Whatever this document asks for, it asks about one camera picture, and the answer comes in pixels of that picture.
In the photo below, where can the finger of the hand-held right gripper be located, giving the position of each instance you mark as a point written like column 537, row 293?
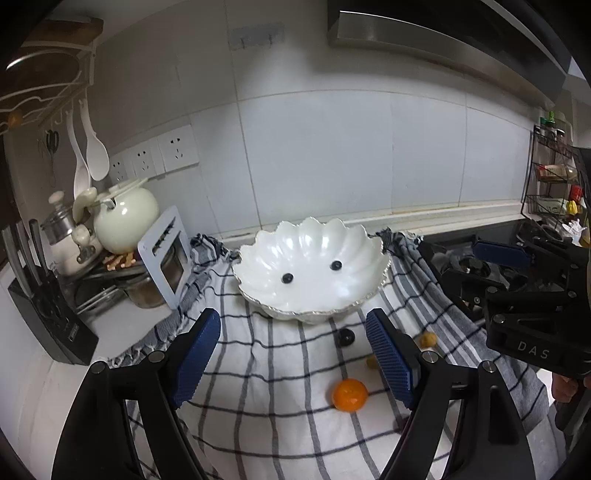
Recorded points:
column 466, row 290
column 501, row 254

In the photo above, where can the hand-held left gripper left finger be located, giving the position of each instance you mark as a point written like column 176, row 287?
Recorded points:
column 198, row 360

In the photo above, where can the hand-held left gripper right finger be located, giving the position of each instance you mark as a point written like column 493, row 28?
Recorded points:
column 388, row 360

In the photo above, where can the tan longan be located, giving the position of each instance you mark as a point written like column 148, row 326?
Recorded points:
column 425, row 340
column 371, row 361

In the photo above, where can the large dark blueberry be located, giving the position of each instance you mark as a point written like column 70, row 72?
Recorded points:
column 345, row 338

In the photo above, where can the orange mandarin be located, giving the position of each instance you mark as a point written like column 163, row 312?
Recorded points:
column 350, row 394

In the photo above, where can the white scalloped bowl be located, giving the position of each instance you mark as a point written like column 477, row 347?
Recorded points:
column 314, row 258

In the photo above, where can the person's right hand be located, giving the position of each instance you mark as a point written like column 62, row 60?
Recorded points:
column 564, row 391

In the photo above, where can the black gas stove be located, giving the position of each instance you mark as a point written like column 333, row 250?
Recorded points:
column 457, row 251

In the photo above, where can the checked kitchen cloth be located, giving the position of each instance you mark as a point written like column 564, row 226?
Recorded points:
column 286, row 369

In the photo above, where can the wooden trivet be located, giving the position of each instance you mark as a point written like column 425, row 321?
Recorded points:
column 121, row 262

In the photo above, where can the green-capped bottle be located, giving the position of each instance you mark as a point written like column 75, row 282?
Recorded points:
column 549, row 119

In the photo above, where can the black knife block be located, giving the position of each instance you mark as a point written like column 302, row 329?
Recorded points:
column 51, row 318

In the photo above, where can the cream ceramic kettle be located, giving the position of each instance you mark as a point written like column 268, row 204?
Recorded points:
column 127, row 217

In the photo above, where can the steel range hood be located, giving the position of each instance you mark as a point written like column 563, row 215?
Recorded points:
column 438, row 41

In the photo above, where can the white rice paddle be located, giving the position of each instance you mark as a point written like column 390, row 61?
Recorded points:
column 79, row 170
column 95, row 150

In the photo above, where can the black scissors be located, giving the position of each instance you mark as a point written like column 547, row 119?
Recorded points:
column 51, row 143

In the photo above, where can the wooden cutting board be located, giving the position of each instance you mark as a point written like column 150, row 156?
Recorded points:
column 55, row 33

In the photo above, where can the white plastic frame stand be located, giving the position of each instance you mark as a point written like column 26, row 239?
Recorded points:
column 154, row 264

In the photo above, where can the white wall socket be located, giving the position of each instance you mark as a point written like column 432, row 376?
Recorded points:
column 118, row 168
column 144, row 159
column 178, row 146

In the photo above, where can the white metal wall shelf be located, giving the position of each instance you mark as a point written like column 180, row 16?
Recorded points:
column 69, row 57

